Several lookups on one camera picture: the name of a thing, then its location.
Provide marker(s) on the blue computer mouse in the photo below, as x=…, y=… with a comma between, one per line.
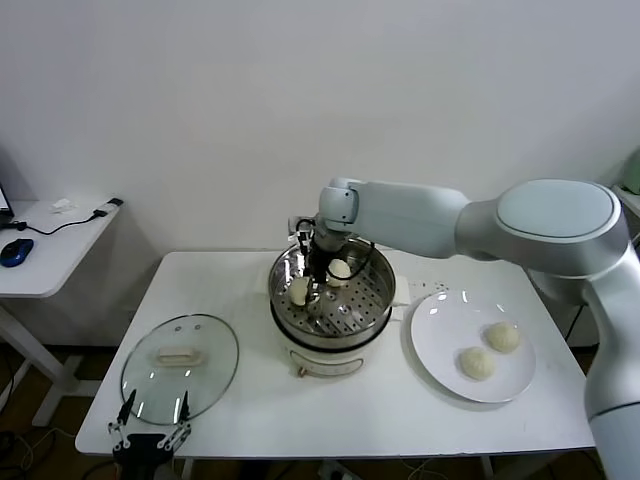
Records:
x=17, y=252

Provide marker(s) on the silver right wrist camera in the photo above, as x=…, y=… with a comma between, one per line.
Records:
x=300, y=224

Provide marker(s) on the white floor power strip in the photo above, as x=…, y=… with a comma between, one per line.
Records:
x=334, y=471

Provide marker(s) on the small white crumpled tissue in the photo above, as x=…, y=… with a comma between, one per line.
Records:
x=62, y=206

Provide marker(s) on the white side desk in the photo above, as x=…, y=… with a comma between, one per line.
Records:
x=55, y=255

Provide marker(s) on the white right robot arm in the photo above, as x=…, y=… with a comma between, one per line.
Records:
x=425, y=215

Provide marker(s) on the white shelf board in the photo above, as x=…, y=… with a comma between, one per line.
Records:
x=631, y=197

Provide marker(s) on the pale green container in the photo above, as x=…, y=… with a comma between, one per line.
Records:
x=634, y=170

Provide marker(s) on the white round plate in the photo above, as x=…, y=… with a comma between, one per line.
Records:
x=440, y=325

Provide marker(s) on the small black adapter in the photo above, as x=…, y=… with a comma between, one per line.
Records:
x=115, y=202

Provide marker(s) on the black laptop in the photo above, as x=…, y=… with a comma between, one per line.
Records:
x=4, y=202

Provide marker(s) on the stainless steel steamer basket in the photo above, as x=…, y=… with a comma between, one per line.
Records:
x=325, y=341

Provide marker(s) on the white steamed baozi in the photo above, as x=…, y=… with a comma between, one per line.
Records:
x=477, y=364
x=299, y=291
x=502, y=337
x=340, y=272

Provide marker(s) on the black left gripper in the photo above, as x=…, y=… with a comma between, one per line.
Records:
x=142, y=447

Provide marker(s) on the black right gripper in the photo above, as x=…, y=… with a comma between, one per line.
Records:
x=319, y=262

